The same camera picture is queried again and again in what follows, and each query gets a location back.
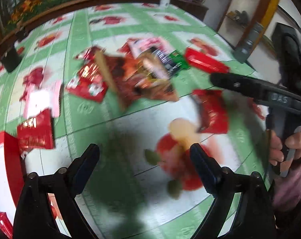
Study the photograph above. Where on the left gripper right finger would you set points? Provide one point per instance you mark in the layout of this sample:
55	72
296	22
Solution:
207	168

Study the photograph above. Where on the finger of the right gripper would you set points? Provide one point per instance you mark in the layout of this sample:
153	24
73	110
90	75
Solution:
247	86

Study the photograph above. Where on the glossy red snack bar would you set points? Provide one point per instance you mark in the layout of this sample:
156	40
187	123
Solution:
204	63

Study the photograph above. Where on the pink white snack packet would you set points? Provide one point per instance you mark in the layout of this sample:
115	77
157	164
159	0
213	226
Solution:
39	99

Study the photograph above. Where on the red white-print snack packet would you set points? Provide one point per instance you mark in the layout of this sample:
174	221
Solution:
88	83

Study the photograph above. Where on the black snack packet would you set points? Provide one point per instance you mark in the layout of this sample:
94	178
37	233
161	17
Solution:
171	66

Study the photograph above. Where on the dark red patterned candy packet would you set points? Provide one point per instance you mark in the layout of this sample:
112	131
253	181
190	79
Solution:
88	54

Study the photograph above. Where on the red flower snack packet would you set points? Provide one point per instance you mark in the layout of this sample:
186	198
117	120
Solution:
36	132

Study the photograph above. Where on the brown gold snack bag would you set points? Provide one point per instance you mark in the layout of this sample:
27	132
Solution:
131	79

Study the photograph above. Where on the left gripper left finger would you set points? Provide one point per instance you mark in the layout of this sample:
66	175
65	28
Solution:
83	167

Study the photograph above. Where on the red white tray box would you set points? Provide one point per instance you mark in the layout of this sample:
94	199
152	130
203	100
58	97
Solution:
11	176

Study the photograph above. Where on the pink bear snack packet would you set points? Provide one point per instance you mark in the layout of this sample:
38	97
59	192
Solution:
138	46

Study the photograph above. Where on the long red snack packet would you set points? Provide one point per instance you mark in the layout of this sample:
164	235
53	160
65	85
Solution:
5	225

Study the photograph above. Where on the small dark red packet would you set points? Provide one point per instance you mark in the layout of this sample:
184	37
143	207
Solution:
212	110

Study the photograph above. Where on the person's right hand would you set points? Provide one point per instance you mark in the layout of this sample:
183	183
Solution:
292	142

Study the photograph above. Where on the black cup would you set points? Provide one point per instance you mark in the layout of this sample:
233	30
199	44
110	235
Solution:
11	59

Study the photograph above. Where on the green snack packet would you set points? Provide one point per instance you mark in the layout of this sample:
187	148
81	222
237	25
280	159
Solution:
179	60

